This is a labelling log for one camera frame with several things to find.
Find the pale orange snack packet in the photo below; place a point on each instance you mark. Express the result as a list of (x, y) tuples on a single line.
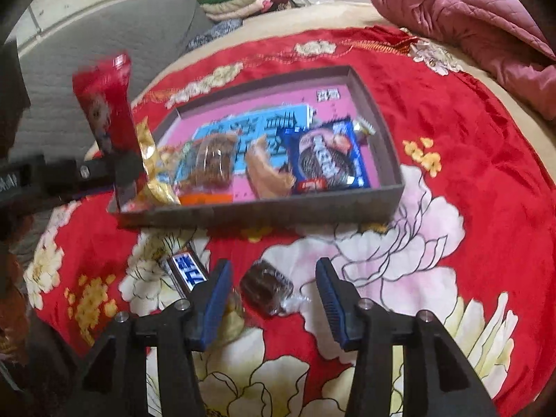
[(265, 173)]

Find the pink quilt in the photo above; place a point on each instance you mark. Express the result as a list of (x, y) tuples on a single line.
[(456, 13)]

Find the grey cardboard box tray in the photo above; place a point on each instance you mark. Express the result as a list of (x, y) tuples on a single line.
[(282, 210)]

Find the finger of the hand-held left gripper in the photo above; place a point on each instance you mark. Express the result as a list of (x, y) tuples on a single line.
[(65, 173)]

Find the blue white candy bar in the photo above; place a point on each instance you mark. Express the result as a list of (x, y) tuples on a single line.
[(186, 271)]

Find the blue cookie packet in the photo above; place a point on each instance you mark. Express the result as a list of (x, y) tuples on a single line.
[(325, 156)]

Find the orange-edged clear snack packet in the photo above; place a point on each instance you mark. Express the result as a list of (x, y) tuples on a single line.
[(210, 160)]

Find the blue patterned cloth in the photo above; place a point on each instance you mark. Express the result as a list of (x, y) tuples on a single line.
[(215, 32)]

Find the yellow snack packet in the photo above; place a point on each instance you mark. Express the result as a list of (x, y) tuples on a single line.
[(158, 182)]

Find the yellow-green snack packet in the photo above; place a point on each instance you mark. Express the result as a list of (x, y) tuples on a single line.
[(234, 321)]

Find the small gold candy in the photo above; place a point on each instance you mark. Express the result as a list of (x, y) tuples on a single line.
[(364, 128)]

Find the grey mattress pad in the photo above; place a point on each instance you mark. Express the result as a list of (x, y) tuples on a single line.
[(108, 43)]

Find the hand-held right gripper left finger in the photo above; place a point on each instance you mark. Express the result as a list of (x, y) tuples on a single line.
[(215, 299)]

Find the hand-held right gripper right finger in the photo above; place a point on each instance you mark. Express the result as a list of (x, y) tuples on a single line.
[(330, 304)]

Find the red floral blanket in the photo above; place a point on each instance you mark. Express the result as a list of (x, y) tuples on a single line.
[(434, 117)]

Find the brown cake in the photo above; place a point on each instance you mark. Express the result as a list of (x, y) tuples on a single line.
[(265, 284)]

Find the person's left forearm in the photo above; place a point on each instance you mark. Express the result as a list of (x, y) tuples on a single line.
[(26, 334)]

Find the cream folded cloth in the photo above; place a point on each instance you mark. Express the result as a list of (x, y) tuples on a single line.
[(234, 6)]

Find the long red snack packet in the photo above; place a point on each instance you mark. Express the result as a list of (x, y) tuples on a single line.
[(106, 108)]

